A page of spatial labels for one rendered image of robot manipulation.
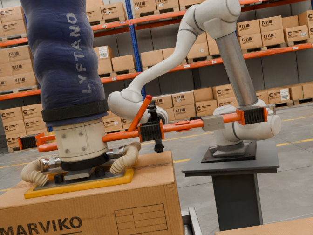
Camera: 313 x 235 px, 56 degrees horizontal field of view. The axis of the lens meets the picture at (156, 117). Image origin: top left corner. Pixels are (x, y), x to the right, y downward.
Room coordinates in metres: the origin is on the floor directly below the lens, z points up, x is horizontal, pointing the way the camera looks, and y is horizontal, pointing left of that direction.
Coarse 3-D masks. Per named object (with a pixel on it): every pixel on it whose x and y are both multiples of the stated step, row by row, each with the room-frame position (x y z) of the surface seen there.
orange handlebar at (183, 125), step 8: (184, 120) 1.01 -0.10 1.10; (192, 120) 1.03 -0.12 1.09; (200, 120) 1.03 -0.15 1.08; (224, 120) 0.98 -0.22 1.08; (232, 120) 0.98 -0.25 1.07; (240, 120) 0.98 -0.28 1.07; (168, 128) 0.99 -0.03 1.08; (176, 128) 0.99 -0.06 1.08; (184, 128) 0.99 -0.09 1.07; (48, 136) 1.29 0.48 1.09; (104, 136) 1.00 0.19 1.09; (112, 136) 1.00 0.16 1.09; (120, 136) 0.99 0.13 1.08; (128, 136) 0.99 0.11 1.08; (136, 136) 0.99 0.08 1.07; (48, 144) 1.05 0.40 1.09; (56, 144) 1.01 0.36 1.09
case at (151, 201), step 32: (160, 160) 1.08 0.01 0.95; (96, 192) 0.84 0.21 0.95; (128, 192) 0.83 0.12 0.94; (160, 192) 0.83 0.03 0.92; (0, 224) 0.85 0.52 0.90; (32, 224) 0.85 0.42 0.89; (64, 224) 0.84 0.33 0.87; (96, 224) 0.84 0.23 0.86; (128, 224) 0.83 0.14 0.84; (160, 224) 0.83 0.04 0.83
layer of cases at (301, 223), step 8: (272, 224) 1.22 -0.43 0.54; (280, 224) 1.21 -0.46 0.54; (288, 224) 1.20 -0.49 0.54; (296, 224) 1.19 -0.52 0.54; (304, 224) 1.18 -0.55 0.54; (312, 224) 1.17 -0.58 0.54; (216, 232) 1.23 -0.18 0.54; (224, 232) 1.22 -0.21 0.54; (232, 232) 1.21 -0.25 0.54; (240, 232) 1.20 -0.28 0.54; (248, 232) 1.19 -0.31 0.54; (256, 232) 1.18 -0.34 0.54; (264, 232) 1.17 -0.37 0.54; (272, 232) 1.16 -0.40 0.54; (280, 232) 1.15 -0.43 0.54; (288, 232) 1.14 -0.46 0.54; (296, 232) 1.13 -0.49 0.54; (304, 232) 1.12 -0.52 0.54; (312, 232) 1.11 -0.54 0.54
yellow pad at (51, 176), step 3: (135, 162) 1.07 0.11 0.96; (108, 165) 1.08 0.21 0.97; (111, 165) 1.07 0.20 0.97; (132, 165) 1.07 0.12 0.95; (135, 165) 1.07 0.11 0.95; (105, 168) 1.07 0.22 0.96; (108, 168) 1.07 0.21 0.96; (48, 174) 1.08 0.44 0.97; (51, 174) 1.08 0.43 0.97; (54, 174) 1.08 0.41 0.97; (63, 174) 1.08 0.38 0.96; (48, 177) 1.08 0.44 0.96; (51, 177) 1.08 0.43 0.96
